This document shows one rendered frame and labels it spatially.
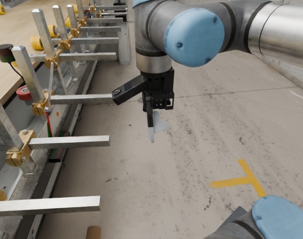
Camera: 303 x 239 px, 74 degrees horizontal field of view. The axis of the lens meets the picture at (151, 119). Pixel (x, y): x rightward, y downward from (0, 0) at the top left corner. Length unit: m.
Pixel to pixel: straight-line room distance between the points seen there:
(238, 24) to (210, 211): 1.33
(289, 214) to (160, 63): 0.48
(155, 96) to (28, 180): 0.60
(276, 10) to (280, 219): 0.46
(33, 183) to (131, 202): 0.82
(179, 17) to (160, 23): 0.05
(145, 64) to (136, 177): 1.27
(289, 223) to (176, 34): 0.50
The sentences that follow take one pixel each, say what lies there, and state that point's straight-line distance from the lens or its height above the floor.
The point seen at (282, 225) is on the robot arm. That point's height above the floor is 0.87.
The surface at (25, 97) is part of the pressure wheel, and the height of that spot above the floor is 0.89.
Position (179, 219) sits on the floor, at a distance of 1.51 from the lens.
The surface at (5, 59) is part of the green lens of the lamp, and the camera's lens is 0.92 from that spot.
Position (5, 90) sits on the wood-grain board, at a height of 0.90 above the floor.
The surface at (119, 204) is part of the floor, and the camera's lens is 1.56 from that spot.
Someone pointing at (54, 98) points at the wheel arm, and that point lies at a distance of 1.01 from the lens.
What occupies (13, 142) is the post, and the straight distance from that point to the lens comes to 0.81.
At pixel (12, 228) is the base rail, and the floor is 0.70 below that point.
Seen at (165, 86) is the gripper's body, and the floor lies 1.09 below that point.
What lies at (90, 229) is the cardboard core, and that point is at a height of 0.08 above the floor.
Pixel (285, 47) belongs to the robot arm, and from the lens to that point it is 0.38.
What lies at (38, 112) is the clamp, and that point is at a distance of 0.99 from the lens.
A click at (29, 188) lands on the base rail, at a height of 0.70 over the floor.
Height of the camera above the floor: 1.37
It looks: 39 degrees down
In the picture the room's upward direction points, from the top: straight up
